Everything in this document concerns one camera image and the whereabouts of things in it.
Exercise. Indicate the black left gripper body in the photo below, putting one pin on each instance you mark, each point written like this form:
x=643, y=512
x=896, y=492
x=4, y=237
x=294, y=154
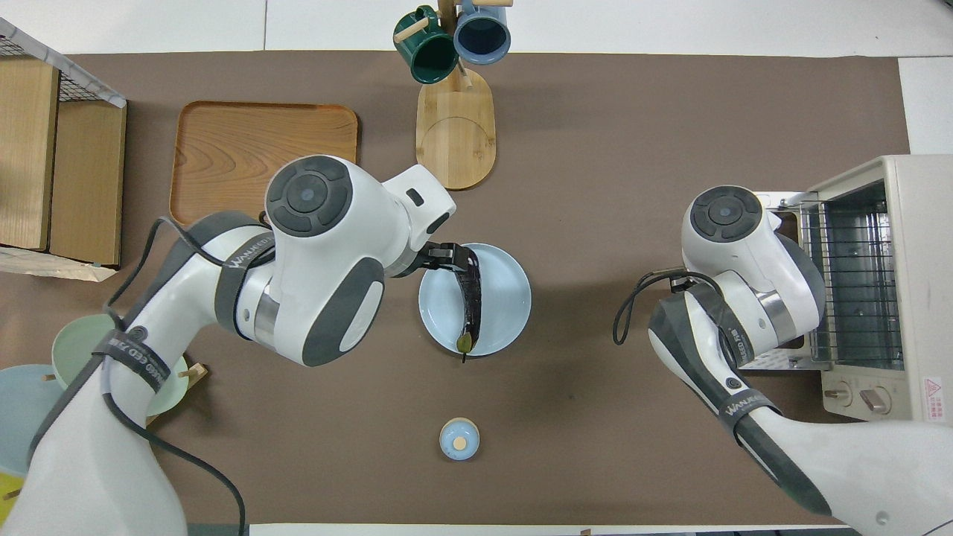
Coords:
x=426, y=257

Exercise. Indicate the dark purple eggplant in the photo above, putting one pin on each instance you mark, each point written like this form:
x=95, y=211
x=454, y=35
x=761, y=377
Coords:
x=470, y=305

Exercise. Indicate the small light blue plate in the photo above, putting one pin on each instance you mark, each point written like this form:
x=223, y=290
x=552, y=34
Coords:
x=506, y=298

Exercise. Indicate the oven glass door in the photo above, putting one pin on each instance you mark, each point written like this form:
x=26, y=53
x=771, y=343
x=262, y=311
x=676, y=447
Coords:
x=782, y=361

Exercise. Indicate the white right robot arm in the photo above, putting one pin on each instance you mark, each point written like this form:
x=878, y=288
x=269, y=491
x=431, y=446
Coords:
x=737, y=246

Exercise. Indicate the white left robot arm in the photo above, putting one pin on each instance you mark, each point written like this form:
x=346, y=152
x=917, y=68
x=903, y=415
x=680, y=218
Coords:
x=320, y=253

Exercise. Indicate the beige toaster oven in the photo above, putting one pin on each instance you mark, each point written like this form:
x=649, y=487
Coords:
x=927, y=298

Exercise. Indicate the wooden mug tree stand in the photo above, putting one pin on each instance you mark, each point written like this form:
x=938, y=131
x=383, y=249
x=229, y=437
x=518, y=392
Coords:
x=456, y=141

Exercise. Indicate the brown table mat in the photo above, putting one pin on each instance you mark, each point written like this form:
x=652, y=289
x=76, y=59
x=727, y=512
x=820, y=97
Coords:
x=595, y=112

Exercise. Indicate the dark green mug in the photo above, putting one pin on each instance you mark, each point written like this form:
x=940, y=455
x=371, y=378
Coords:
x=428, y=56

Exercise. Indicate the blue mug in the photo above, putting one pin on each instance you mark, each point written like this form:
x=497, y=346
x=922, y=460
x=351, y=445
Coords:
x=482, y=37

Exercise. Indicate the rectangular wooden tray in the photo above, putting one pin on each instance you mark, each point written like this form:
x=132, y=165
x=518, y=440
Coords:
x=238, y=141

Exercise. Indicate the wooden plate rack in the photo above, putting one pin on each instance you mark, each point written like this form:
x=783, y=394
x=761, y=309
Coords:
x=195, y=374

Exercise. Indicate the pale green plate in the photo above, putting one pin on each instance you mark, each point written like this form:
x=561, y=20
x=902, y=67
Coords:
x=74, y=342

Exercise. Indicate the patterned white cloth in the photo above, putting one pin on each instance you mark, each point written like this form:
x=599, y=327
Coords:
x=52, y=268

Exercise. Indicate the large light blue plate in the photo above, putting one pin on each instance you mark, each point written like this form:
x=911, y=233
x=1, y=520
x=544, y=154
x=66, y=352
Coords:
x=22, y=417

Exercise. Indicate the yellow plate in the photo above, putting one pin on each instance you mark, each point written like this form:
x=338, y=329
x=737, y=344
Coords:
x=6, y=510

